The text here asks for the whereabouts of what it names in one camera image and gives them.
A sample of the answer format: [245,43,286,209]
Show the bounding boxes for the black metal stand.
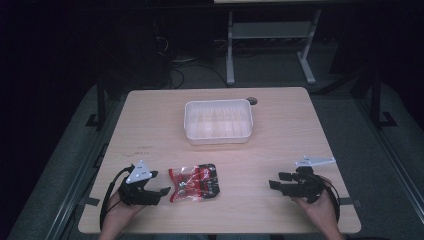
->
[85,74,112,132]
[367,66,399,130]

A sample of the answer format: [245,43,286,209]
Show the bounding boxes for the white plastic container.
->
[183,98,255,146]

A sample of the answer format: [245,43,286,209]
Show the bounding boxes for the person's right hand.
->
[291,189,340,232]

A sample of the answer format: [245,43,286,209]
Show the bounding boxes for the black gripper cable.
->
[320,177,342,224]
[99,165,135,232]

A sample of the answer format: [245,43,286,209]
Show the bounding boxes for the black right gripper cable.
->
[320,177,342,224]

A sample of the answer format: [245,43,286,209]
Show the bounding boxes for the black floor cables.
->
[153,33,231,90]

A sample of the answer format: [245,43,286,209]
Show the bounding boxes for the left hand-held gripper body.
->
[117,159,163,207]

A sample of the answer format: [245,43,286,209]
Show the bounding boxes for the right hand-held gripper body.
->
[282,155,337,205]

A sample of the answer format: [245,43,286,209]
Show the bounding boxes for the grey metal desk frame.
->
[213,0,323,86]

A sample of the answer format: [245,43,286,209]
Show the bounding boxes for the red and black snack packet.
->
[167,162,222,204]

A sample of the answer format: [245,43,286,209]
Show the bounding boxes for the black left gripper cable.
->
[99,165,135,232]

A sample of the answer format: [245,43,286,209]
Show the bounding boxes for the person's left hand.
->
[105,189,146,232]

